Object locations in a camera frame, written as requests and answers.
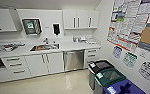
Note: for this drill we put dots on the steel paper towel dispenser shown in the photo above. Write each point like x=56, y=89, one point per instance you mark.
x=31, y=26

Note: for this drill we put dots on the small blue bin sign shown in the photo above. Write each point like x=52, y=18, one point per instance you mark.
x=117, y=52

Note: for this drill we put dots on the stainless steel sink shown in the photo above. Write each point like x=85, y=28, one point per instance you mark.
x=44, y=47

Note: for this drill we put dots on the small black white bin sign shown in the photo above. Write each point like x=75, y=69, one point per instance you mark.
x=149, y=71

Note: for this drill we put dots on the small green bin sign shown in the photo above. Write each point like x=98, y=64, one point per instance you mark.
x=130, y=59

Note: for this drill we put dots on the blue lid recycling bin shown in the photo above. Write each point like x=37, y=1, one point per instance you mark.
x=124, y=88

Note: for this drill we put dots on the small wall label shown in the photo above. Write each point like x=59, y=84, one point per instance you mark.
x=47, y=27

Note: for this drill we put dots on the wide white wall cabinet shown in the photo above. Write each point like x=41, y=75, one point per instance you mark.
x=2, y=20

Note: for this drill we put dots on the green compost bin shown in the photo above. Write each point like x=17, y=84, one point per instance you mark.
x=96, y=68

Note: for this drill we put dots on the small blue bottle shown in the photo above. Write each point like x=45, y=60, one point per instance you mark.
x=74, y=39

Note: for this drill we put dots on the stainless steel dishwasher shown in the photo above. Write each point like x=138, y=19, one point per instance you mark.
x=74, y=60

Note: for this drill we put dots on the chrome faucet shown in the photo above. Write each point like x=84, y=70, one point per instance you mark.
x=45, y=40

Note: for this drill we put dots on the white narrow drawer unit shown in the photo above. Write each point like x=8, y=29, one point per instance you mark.
x=92, y=57

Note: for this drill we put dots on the large printed wall poster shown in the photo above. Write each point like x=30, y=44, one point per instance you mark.
x=129, y=23

